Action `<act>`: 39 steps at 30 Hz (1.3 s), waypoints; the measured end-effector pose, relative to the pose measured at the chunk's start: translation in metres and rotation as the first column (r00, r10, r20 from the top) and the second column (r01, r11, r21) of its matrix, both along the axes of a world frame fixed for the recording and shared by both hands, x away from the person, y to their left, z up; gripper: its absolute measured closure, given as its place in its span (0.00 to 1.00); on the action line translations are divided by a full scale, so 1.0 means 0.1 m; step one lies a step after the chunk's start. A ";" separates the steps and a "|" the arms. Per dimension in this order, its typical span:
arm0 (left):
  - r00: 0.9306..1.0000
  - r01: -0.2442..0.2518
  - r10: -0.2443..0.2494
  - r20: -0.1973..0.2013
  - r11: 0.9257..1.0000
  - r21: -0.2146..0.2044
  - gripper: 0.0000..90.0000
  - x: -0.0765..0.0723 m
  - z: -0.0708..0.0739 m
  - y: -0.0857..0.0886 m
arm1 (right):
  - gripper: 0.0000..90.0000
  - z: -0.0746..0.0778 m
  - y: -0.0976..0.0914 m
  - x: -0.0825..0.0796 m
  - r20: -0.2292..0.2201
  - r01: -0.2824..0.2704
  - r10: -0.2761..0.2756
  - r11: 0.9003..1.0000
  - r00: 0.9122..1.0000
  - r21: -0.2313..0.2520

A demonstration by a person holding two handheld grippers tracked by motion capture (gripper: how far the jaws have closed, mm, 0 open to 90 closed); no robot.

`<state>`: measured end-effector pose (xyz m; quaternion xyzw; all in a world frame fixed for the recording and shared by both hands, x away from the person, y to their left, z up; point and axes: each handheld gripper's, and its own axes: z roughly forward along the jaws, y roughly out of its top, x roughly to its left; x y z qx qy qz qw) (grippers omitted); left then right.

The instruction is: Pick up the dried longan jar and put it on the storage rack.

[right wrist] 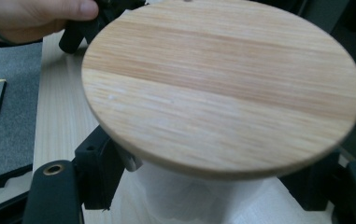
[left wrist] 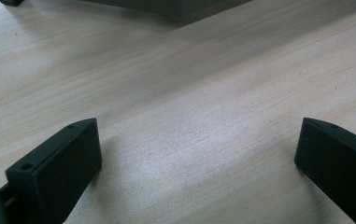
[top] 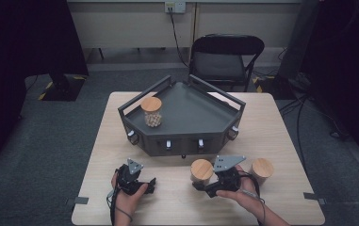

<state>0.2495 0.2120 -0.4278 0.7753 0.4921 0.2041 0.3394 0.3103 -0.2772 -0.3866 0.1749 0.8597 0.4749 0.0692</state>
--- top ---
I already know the dark grey corner rack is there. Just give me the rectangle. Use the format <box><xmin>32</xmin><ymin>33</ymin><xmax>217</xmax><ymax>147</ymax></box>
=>
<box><xmin>118</xmin><ymin>73</ymin><xmax>247</xmax><ymax>159</ymax></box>

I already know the white wall socket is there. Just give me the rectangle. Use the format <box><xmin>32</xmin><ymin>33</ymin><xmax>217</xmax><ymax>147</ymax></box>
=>
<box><xmin>164</xmin><ymin>1</ymin><xmax>187</xmax><ymax>14</ymax></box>

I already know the glass jar with brown nuts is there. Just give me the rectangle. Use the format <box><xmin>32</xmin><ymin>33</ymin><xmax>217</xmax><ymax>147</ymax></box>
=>
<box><xmin>189</xmin><ymin>158</ymin><xmax>215</xmax><ymax>186</ymax></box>

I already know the glass jar with pale beans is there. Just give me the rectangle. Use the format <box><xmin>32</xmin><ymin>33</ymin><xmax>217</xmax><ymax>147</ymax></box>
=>
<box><xmin>139</xmin><ymin>96</ymin><xmax>163</xmax><ymax>128</ymax></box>

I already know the dark curtain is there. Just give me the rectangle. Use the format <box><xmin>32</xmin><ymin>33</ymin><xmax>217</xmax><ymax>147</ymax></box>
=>
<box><xmin>0</xmin><ymin>0</ymin><xmax>90</xmax><ymax>170</ymax></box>
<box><xmin>302</xmin><ymin>0</ymin><xmax>359</xmax><ymax>172</ymax></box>

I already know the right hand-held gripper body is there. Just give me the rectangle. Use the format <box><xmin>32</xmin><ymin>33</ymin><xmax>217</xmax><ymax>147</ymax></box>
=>
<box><xmin>214</xmin><ymin>154</ymin><xmax>247</xmax><ymax>192</ymax></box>

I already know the glass jar with dark contents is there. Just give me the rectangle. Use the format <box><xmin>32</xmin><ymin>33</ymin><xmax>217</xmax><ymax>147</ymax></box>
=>
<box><xmin>251</xmin><ymin>157</ymin><xmax>275</xmax><ymax>186</ymax></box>

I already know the grey tape strip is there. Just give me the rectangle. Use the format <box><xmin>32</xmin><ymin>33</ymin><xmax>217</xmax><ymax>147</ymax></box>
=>
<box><xmin>303</xmin><ymin>192</ymin><xmax>327</xmax><ymax>205</ymax></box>
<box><xmin>66</xmin><ymin>196</ymin><xmax>90</xmax><ymax>205</ymax></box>

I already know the person's left hand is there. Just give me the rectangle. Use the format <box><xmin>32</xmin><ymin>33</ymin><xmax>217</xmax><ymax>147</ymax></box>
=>
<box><xmin>110</xmin><ymin>172</ymin><xmax>149</xmax><ymax>216</ymax></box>

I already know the black folding chair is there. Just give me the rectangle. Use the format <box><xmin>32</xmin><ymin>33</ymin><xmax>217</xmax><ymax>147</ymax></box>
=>
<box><xmin>188</xmin><ymin>33</ymin><xmax>266</xmax><ymax>92</ymax></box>

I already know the hand-held gripper cable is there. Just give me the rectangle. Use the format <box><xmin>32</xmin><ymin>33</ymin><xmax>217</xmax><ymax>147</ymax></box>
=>
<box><xmin>239</xmin><ymin>170</ymin><xmax>267</xmax><ymax>226</ymax></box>
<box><xmin>106</xmin><ymin>186</ymin><xmax>134</xmax><ymax>226</ymax></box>

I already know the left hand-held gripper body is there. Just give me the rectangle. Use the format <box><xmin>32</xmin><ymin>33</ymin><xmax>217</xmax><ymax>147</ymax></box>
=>
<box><xmin>115</xmin><ymin>158</ymin><xmax>150</xmax><ymax>196</ymax></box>

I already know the right hand-held gripper cable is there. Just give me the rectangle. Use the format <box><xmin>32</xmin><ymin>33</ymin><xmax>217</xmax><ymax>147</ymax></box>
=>
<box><xmin>239</xmin><ymin>170</ymin><xmax>267</xmax><ymax>226</ymax></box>

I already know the left hand-held gripper cable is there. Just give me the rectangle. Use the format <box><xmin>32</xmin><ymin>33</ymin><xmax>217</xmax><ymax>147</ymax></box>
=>
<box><xmin>106</xmin><ymin>186</ymin><xmax>134</xmax><ymax>226</ymax></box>

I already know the grey upright panel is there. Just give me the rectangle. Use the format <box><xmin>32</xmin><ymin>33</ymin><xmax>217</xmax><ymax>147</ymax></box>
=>
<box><xmin>277</xmin><ymin>0</ymin><xmax>321</xmax><ymax>79</ymax></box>

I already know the black stand base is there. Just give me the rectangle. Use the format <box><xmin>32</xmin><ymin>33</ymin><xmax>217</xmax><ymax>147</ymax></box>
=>
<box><xmin>38</xmin><ymin>72</ymin><xmax>87</xmax><ymax>102</ymax></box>
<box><xmin>252</xmin><ymin>74</ymin><xmax>298</xmax><ymax>101</ymax></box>

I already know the black wall socket cable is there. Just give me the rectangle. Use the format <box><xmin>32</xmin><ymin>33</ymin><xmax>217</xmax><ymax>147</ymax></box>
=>
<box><xmin>169</xmin><ymin>12</ymin><xmax>190</xmax><ymax>69</ymax></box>

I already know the black floor cable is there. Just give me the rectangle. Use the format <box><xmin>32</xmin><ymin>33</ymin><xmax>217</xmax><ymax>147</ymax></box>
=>
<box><xmin>279</xmin><ymin>90</ymin><xmax>348</xmax><ymax>177</ymax></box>

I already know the person's right hand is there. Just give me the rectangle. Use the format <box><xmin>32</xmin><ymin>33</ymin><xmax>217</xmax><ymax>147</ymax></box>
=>
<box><xmin>215</xmin><ymin>165</ymin><xmax>263</xmax><ymax>213</ymax></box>

